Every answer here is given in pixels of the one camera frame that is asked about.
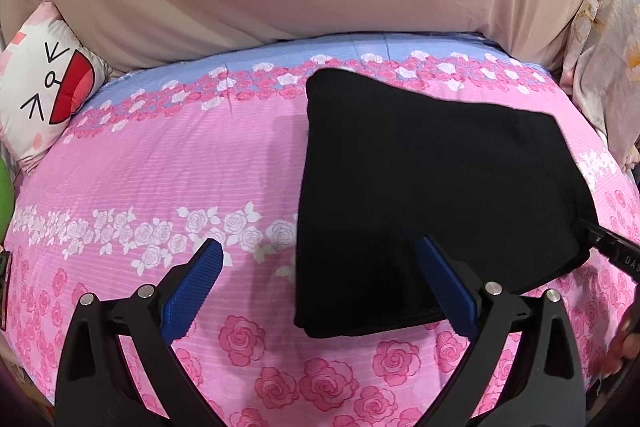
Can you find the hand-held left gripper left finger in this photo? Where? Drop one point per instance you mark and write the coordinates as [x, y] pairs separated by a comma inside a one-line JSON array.
[[192, 287]]

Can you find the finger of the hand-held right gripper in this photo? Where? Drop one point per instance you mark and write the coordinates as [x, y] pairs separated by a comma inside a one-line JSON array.
[[592, 234]]

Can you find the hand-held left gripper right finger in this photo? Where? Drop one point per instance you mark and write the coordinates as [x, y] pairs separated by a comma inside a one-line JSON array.
[[450, 292]]

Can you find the black pants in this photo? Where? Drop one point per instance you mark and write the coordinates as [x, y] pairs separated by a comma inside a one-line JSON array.
[[430, 187]]

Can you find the person's right hand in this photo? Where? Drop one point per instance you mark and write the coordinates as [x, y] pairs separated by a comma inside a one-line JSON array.
[[622, 347]]

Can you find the pink rose bedsheet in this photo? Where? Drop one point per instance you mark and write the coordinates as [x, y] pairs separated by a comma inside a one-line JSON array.
[[200, 167]]

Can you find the small patterned box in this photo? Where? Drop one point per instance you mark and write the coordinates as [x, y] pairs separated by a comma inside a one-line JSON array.
[[4, 292]]

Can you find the pale floral cloth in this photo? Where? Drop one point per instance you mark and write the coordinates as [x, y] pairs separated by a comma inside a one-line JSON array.
[[607, 37]]

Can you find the green plush toy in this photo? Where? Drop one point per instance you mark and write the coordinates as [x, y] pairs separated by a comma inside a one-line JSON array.
[[5, 202]]

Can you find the cat face pillow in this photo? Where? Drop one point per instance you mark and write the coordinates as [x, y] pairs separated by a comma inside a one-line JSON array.
[[45, 77]]

